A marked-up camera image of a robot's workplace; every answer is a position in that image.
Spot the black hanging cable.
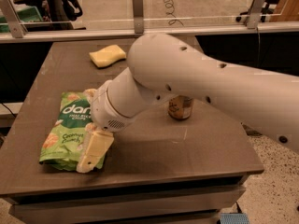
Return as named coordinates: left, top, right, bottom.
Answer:
left=255, top=28, right=262, bottom=67

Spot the yellow sponge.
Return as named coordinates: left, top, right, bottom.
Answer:
left=89, top=45, right=126, bottom=68

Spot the glass barrier panel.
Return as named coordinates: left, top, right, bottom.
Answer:
left=1, top=0, right=299, bottom=43

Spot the black office chair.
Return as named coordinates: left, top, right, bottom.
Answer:
left=235, top=0, right=280, bottom=22

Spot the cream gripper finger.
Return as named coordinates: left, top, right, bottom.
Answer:
left=83, top=89, right=96, bottom=103
left=77, top=130, right=114, bottom=174

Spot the right metal glass bracket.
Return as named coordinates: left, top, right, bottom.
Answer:
left=245, top=0, right=265, bottom=29

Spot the middle metal glass bracket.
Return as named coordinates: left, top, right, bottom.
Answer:
left=132, top=0, right=144, bottom=34

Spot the black coiled cable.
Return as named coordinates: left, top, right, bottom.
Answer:
left=156, top=0, right=185, bottom=27

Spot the metal glass bracket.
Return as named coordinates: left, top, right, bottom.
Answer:
left=132, top=0, right=144, bottom=34
left=245, top=0, right=265, bottom=29
left=0, top=0, right=27, bottom=38

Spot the grey table drawer unit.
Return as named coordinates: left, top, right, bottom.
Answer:
left=9, top=177, right=245, bottom=224

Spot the left metal glass bracket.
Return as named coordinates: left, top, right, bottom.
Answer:
left=0, top=0, right=27, bottom=38

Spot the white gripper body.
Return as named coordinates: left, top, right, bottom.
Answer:
left=90, top=80, right=135, bottom=133

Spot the orange soda can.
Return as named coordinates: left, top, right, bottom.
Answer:
left=168, top=96, right=193, bottom=120

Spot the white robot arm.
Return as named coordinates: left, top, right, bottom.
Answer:
left=77, top=34, right=299, bottom=173

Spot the green plastic bin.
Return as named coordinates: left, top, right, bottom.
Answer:
left=0, top=7, right=43, bottom=33

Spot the green rice chip bag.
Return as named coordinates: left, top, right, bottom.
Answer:
left=39, top=91, right=96, bottom=171

